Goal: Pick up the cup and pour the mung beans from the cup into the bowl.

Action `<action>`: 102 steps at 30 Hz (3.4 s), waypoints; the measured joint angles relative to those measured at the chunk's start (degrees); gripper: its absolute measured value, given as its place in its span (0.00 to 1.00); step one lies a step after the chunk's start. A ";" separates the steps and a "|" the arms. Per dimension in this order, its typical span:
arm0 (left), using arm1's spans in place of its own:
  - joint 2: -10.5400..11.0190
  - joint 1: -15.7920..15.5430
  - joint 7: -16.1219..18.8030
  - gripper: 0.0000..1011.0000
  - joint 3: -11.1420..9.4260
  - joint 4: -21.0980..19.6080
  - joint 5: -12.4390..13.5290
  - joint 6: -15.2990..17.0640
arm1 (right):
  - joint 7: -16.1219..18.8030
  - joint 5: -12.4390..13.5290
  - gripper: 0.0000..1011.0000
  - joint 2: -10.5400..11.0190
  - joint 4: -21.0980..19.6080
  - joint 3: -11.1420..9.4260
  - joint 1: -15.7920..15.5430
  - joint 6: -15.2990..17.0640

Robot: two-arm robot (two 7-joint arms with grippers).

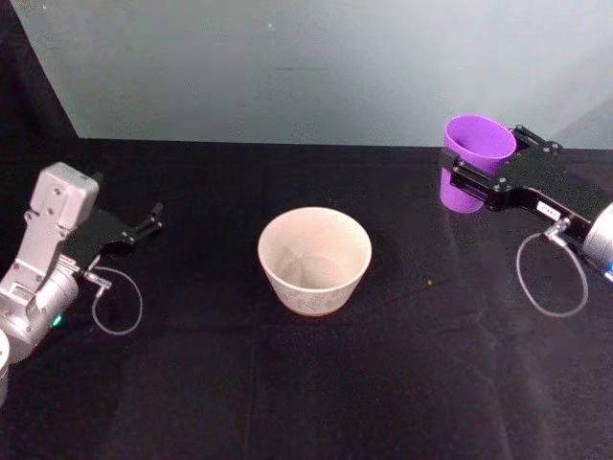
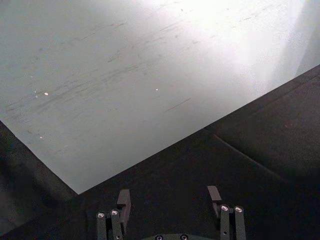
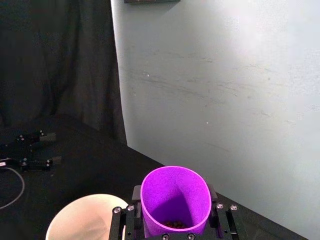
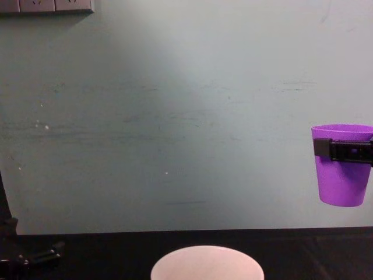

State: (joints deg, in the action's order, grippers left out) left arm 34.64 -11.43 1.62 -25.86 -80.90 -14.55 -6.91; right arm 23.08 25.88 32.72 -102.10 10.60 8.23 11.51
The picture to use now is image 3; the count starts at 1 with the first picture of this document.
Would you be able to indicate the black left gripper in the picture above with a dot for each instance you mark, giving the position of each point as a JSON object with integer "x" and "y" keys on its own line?
{"x": 15, "y": 152}

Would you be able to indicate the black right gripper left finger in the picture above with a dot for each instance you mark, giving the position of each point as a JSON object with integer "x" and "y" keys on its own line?
{"x": 117, "y": 225}

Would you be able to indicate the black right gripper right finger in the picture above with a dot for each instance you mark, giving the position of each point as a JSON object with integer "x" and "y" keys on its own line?
{"x": 231, "y": 225}

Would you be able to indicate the purple plastic cup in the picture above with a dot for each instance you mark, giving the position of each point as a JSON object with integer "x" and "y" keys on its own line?
{"x": 175, "y": 195}

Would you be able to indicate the white paper cup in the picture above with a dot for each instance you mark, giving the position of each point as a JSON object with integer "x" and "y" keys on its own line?
{"x": 75, "y": 220}

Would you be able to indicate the black table cloth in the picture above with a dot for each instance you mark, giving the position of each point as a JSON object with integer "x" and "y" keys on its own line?
{"x": 87, "y": 170}

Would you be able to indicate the dark red beads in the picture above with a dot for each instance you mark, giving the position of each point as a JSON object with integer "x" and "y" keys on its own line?
{"x": 175, "y": 224}

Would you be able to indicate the black curtain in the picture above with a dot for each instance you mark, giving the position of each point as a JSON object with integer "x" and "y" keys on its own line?
{"x": 55, "y": 62}

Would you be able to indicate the dark wall-mounted box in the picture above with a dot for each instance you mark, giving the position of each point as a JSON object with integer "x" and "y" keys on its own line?
{"x": 152, "y": 1}

